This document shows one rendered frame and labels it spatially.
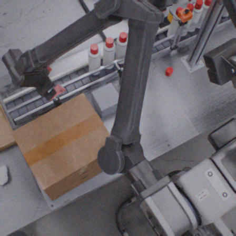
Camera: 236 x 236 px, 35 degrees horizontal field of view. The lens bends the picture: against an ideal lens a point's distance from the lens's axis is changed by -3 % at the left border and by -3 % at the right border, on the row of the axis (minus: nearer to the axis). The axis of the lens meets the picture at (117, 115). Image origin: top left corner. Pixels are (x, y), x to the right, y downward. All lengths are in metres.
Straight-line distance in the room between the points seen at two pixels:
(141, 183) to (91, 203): 1.50
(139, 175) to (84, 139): 0.44
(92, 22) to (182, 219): 0.53
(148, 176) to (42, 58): 0.46
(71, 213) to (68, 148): 1.13
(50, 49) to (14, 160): 0.69
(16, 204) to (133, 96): 0.86
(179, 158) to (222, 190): 1.62
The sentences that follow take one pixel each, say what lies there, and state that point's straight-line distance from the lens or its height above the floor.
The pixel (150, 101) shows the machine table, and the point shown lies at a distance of 1.71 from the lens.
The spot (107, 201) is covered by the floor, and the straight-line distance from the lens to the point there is 2.41.
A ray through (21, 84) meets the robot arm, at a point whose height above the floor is 1.32.
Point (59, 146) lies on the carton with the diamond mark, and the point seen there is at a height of 1.12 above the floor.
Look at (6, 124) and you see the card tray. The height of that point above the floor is 0.83.
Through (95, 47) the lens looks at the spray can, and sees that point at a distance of 1.52.
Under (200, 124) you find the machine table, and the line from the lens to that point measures 1.71.
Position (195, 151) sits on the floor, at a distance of 2.56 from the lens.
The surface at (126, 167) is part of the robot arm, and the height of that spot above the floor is 1.47.
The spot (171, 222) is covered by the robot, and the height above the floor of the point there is 1.50.
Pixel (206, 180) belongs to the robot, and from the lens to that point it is 0.91.
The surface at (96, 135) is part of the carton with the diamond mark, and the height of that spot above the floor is 1.12.
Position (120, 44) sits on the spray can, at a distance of 1.58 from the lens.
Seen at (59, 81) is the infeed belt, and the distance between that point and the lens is 1.69.
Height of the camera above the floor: 2.39
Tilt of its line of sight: 69 degrees down
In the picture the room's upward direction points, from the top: 8 degrees clockwise
